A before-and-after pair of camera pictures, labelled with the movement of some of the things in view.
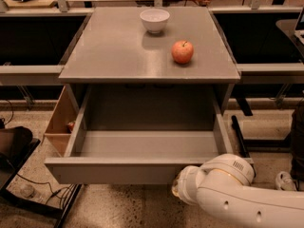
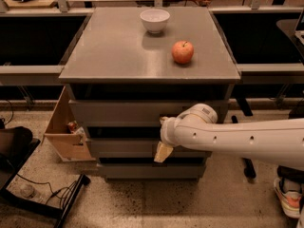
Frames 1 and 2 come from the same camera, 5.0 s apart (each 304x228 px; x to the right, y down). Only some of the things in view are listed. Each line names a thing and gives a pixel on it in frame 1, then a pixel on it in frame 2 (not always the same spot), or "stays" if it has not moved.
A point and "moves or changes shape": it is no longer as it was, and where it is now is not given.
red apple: (182, 51) stays
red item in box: (71, 125) stays
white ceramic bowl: (155, 20) stays
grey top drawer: (141, 134) moves or changes shape
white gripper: (184, 181) to (165, 131)
